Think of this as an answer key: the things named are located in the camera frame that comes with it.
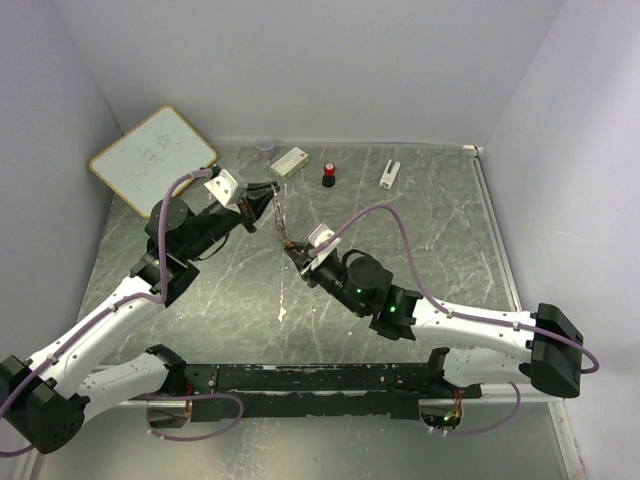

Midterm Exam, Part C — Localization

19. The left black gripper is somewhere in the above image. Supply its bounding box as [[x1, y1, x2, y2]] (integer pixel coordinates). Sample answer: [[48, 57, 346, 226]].
[[183, 181, 281, 260]]

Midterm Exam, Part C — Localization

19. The large metal keyring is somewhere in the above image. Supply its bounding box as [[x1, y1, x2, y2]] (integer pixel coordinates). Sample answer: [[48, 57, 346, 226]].
[[271, 183, 286, 225]]

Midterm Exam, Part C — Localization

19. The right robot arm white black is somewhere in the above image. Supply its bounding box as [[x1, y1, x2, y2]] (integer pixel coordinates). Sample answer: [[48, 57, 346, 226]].
[[284, 242, 584, 398]]

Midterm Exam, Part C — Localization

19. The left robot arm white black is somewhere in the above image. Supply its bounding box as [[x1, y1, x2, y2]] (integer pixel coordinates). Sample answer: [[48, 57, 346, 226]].
[[1, 179, 280, 458]]

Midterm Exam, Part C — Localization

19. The clear cup of paperclips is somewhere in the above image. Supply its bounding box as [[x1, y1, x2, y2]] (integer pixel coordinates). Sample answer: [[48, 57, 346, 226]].
[[255, 136, 275, 161]]

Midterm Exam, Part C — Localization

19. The white green staples box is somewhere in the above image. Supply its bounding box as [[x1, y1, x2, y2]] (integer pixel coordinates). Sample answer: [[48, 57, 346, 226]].
[[270, 147, 309, 181]]

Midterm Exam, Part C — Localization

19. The red black stamp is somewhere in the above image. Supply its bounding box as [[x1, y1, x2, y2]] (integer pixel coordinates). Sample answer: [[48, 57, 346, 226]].
[[322, 162, 336, 188]]

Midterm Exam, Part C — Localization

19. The white clip tool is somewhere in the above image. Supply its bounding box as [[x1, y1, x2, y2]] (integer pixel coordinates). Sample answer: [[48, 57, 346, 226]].
[[379, 159, 401, 190]]

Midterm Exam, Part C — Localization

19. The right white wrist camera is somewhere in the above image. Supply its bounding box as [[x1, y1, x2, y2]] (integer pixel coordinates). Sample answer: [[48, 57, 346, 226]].
[[307, 223, 341, 271]]

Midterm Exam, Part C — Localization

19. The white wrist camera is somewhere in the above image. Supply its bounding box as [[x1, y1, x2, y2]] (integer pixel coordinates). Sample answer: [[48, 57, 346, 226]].
[[205, 169, 248, 209], [307, 223, 341, 271]]

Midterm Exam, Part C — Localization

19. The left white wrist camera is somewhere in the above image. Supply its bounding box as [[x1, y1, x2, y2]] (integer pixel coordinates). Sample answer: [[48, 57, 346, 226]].
[[205, 169, 248, 209]]

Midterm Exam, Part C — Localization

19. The small whiteboard yellow frame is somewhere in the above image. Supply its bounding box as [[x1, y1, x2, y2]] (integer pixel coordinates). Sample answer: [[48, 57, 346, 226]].
[[89, 105, 217, 218]]

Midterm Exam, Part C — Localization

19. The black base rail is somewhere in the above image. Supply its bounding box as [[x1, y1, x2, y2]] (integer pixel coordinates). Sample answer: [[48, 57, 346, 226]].
[[175, 361, 482, 420]]

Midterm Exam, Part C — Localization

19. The aluminium frame rail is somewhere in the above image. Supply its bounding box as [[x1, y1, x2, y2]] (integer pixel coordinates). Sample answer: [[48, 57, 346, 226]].
[[461, 143, 564, 404]]

